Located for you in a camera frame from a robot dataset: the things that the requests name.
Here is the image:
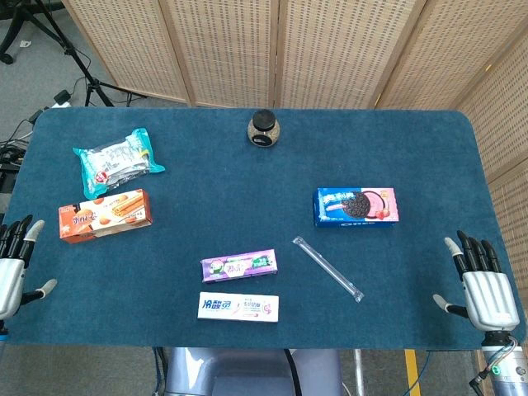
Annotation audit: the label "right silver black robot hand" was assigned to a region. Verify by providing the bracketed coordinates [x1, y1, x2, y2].
[431, 229, 521, 332]

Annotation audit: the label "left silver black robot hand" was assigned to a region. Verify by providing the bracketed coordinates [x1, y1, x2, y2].
[0, 214, 58, 321]

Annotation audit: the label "orange biscuit box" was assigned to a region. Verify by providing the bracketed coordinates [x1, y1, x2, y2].
[58, 188, 153, 245]

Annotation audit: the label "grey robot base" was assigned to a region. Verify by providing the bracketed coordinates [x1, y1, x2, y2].
[164, 346, 343, 396]

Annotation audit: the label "teal silver snack packet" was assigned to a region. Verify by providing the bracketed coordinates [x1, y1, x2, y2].
[72, 127, 166, 201]

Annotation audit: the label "blue pink Oreo box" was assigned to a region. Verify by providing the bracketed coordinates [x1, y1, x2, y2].
[312, 187, 400, 229]

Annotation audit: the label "white pink toothpaste box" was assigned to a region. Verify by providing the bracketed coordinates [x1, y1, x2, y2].
[196, 291, 280, 323]

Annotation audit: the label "purple toothpaste box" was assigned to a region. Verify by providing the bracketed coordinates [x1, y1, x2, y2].
[200, 248, 279, 284]

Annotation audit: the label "clear wrapped straw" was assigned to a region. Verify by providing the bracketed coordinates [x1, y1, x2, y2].
[292, 235, 365, 304]

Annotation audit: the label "black tripod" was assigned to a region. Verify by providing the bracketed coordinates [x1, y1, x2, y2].
[31, 0, 148, 107]

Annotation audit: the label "blue table mat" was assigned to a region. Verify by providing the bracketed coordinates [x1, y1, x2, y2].
[0, 106, 528, 351]

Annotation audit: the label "black office chair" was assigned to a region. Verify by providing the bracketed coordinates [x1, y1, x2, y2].
[0, 0, 54, 65]

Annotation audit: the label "glass jar with black lid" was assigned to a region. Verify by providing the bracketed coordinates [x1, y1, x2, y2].
[247, 109, 284, 149]

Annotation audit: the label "wicker folding screen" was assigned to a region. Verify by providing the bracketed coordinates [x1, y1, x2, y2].
[61, 0, 528, 302]

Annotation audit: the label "black floor cables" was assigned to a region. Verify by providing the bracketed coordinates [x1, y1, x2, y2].
[0, 109, 46, 195]

